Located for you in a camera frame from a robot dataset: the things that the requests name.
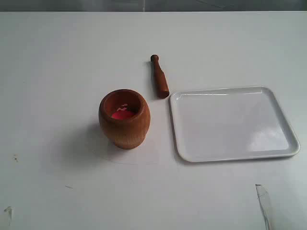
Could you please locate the wooden mortar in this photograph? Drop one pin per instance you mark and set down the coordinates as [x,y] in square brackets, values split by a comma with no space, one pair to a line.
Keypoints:
[129,133]

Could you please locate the wooden pestle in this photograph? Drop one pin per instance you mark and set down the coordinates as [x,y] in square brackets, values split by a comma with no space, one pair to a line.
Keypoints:
[159,78]

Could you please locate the white rectangular tray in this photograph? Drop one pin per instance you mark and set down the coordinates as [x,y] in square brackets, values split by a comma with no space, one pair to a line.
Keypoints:
[231,124]

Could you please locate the clear tape piece left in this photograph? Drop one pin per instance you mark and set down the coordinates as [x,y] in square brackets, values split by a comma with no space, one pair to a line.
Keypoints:
[9,212]

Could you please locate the clear tape strip right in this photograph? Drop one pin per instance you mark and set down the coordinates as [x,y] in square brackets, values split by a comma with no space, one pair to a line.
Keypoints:
[265,206]

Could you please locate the red object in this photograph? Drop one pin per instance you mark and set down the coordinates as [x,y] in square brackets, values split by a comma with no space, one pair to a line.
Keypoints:
[122,115]

